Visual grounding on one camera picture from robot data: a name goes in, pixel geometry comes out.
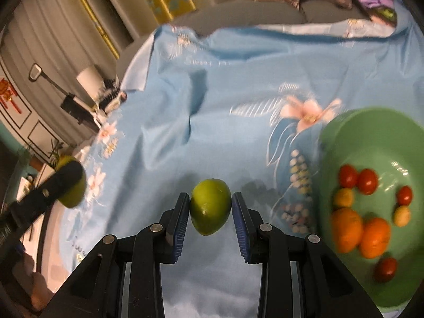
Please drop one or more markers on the gold wall trim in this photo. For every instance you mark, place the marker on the gold wall trim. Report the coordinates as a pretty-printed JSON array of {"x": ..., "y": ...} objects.
[{"x": 94, "y": 16}]

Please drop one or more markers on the black device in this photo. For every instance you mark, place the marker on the black device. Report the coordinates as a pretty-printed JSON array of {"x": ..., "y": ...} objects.
[{"x": 78, "y": 110}]

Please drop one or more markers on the grey sofa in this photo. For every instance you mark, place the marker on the grey sofa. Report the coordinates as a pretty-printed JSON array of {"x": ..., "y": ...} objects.
[{"x": 251, "y": 13}]

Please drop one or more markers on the grey curtain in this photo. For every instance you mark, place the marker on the grey curtain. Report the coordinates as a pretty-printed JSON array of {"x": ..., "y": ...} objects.
[{"x": 46, "y": 23}]

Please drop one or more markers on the lime green garment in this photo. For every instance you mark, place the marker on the lime green garment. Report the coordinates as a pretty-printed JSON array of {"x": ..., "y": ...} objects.
[{"x": 387, "y": 14}]

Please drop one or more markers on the green bowl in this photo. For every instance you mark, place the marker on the green bowl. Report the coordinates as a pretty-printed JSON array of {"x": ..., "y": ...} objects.
[{"x": 374, "y": 139}]

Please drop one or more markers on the small red cherry tomato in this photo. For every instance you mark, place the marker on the small red cherry tomato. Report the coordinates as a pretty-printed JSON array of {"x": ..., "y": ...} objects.
[{"x": 404, "y": 195}]

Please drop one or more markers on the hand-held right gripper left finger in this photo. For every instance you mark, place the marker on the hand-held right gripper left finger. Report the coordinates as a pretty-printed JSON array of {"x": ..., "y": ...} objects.
[{"x": 180, "y": 235}]

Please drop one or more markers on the dark red tomato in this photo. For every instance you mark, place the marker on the dark red tomato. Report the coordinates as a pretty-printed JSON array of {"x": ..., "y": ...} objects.
[{"x": 386, "y": 269}]

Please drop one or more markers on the white cylindrical lamp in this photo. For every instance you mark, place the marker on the white cylindrical lamp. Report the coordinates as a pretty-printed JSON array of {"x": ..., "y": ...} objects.
[{"x": 89, "y": 78}]

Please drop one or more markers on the yellow cherry tomato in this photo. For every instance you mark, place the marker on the yellow cherry tomato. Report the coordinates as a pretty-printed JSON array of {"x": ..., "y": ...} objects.
[
  {"x": 343, "y": 198},
  {"x": 401, "y": 216}
]

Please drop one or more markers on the red wall decoration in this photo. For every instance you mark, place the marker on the red wall decoration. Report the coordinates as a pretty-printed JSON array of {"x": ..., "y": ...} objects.
[{"x": 6, "y": 94}]

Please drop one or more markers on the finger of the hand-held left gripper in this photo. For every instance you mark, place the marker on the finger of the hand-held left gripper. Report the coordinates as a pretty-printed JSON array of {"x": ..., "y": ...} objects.
[{"x": 56, "y": 185}]

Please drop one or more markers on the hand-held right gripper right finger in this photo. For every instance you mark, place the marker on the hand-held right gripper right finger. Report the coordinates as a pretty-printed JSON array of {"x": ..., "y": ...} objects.
[{"x": 239, "y": 235}]

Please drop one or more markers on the orange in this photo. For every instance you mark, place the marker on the orange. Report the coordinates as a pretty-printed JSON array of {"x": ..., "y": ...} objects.
[
  {"x": 376, "y": 238},
  {"x": 346, "y": 230}
]

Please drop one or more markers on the blue floral bed sheet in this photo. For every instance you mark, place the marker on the blue floral bed sheet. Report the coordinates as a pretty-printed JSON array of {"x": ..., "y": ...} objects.
[{"x": 215, "y": 122}]

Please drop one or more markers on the potted green plant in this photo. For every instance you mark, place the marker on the potted green plant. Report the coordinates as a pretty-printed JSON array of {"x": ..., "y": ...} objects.
[{"x": 54, "y": 150}]

